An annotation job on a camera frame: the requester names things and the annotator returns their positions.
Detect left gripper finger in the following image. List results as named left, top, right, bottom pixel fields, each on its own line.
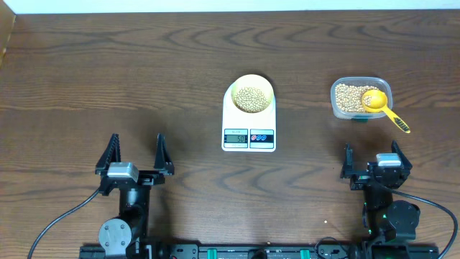
left=95, top=133, right=121, bottom=176
left=154, top=134, right=175, bottom=176

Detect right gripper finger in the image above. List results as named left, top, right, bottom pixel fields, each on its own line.
left=340, top=143, right=354, bottom=178
left=391, top=140, right=413, bottom=170

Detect yellow measuring scoop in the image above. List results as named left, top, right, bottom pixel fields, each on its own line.
left=362, top=90, right=411, bottom=134

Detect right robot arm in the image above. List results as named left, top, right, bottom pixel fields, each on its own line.
left=340, top=141, right=420, bottom=243

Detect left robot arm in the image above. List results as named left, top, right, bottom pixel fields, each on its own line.
left=95, top=134, right=175, bottom=258

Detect soybeans in yellow scoop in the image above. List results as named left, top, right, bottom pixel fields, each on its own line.
left=364, top=96, right=372, bottom=106

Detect white digital kitchen scale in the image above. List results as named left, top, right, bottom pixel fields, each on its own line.
left=221, top=84, right=277, bottom=153

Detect soybeans in yellow bowl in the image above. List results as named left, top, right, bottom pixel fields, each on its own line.
left=234, top=87, right=269, bottom=113

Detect yellow bowl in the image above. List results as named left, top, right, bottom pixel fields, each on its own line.
left=231, top=74, right=275, bottom=111

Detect pile of soybeans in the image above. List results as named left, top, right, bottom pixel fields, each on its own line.
left=334, top=83, right=377, bottom=113

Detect clear plastic container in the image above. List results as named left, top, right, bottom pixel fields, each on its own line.
left=331, top=76, right=393, bottom=119

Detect left black cable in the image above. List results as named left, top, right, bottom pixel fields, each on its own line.
left=27, top=187, right=102, bottom=259

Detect black cable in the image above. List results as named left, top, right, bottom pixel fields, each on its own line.
left=390, top=188, right=459, bottom=259
left=27, top=187, right=102, bottom=259

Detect right black cable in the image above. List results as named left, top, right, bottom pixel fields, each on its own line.
left=390, top=188, right=459, bottom=259

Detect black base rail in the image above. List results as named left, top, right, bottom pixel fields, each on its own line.
left=78, top=244, right=438, bottom=259

